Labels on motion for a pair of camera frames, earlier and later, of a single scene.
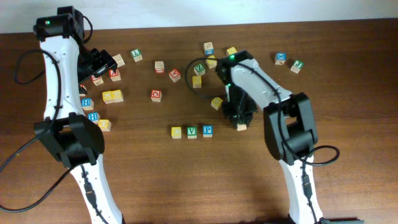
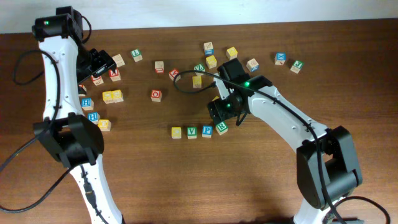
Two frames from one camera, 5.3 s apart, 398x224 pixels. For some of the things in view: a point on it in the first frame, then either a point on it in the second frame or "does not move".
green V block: (192, 132) does not move
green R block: (241, 127) to (221, 128)
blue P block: (208, 130) does not move
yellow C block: (176, 132) does not move
